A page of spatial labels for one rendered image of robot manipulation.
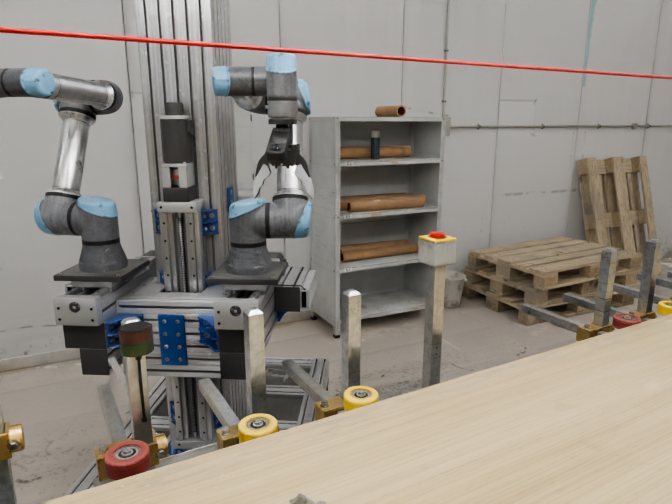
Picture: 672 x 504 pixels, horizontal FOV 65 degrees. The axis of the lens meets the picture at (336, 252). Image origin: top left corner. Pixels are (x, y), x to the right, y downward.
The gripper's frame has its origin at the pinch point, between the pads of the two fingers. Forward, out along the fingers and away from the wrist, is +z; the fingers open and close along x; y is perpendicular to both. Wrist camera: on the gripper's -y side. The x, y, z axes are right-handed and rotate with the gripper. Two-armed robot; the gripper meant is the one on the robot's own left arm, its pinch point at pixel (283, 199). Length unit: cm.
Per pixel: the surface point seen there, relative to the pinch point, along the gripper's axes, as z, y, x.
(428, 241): 10.4, 0.3, -37.2
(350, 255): 75, 243, -8
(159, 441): 45, -39, 21
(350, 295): 20.7, -13.6, -17.9
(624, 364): 42, -2, -88
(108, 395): 46, -20, 41
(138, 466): 42, -51, 19
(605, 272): 29, 42, -100
